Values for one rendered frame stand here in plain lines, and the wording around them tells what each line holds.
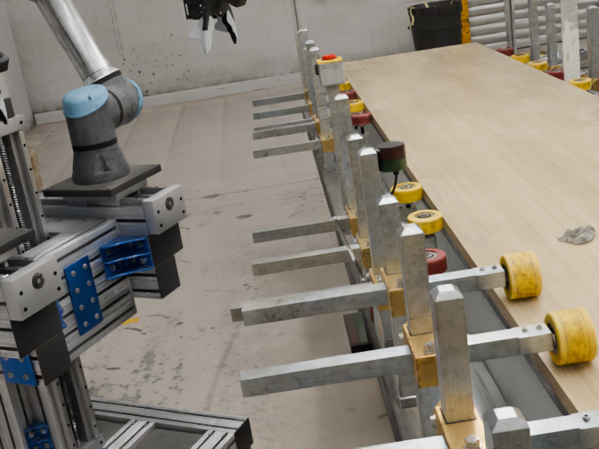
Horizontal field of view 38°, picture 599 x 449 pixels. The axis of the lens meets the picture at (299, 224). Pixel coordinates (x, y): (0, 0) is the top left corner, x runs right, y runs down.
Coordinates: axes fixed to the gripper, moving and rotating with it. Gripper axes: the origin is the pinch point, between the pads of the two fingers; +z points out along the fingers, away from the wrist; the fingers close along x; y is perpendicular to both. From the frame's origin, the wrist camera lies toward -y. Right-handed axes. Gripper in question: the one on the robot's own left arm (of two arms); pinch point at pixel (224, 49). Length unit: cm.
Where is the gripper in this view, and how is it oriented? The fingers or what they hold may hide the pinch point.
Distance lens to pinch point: 223.7
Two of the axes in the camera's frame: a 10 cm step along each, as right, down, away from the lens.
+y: -8.9, -0.1, 4.5
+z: 1.4, 9.4, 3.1
